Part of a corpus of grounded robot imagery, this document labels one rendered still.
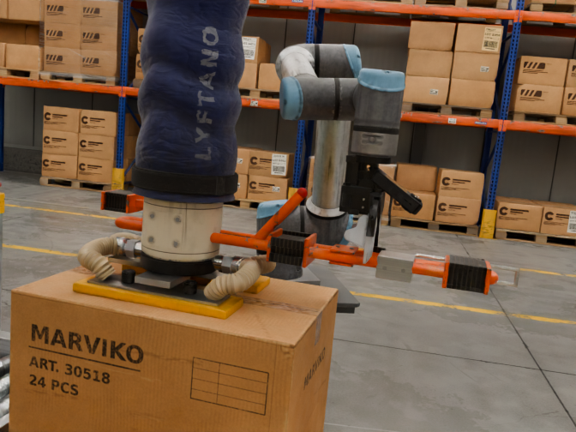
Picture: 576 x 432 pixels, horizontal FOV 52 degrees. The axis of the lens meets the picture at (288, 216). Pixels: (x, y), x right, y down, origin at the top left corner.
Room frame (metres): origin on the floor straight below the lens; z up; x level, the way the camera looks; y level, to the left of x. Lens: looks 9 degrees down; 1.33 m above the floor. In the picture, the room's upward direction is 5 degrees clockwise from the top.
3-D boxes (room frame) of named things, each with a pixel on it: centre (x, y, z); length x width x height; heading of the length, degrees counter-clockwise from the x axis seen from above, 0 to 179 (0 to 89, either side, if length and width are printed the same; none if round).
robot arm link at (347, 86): (1.29, -0.14, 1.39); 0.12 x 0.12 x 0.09; 3
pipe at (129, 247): (1.26, 0.23, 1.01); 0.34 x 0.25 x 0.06; 75
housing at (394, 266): (1.15, -0.22, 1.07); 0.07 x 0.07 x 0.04; 75
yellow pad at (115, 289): (1.17, 0.25, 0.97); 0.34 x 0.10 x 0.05; 75
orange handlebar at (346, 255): (1.33, 0.01, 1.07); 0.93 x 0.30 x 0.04; 75
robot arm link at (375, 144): (1.18, -0.16, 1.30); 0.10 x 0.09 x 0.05; 166
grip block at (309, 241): (1.20, -0.01, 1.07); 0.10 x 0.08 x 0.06; 165
